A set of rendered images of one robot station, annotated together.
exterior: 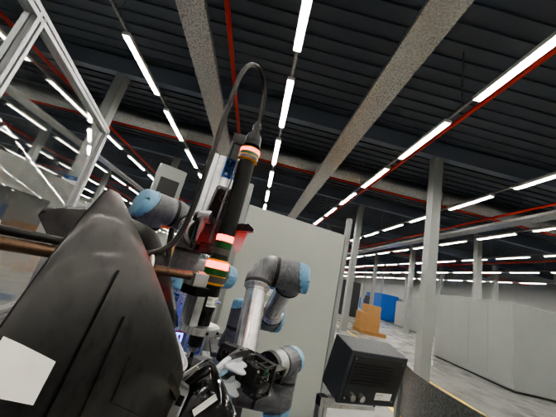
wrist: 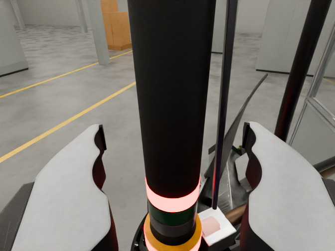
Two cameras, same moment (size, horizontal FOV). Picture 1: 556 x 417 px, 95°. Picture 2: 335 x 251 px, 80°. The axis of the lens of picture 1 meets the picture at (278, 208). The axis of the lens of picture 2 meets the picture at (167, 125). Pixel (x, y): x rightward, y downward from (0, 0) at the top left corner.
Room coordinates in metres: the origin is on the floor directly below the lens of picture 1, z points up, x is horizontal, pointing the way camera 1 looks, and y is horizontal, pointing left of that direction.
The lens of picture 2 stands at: (0.58, 0.13, 1.55)
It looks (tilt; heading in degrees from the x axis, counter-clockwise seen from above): 32 degrees down; 209
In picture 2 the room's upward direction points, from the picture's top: 1 degrees counter-clockwise
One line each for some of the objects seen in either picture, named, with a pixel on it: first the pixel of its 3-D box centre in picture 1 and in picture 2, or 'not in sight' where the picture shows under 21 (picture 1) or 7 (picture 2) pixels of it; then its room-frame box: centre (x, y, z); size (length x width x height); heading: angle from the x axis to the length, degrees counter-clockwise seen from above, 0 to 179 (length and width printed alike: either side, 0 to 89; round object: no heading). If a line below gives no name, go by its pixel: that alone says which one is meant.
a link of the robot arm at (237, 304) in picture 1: (243, 312); not in sight; (1.38, 0.05, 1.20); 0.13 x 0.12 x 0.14; 96
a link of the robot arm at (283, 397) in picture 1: (273, 397); not in sight; (0.85, -0.11, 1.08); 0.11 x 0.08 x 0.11; 96
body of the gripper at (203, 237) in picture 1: (207, 235); not in sight; (0.62, 0.15, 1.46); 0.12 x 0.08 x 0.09; 28
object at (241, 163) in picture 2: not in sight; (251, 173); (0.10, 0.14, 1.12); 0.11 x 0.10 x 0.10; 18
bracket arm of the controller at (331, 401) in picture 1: (346, 402); not in sight; (1.04, -0.40, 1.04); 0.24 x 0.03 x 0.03; 108
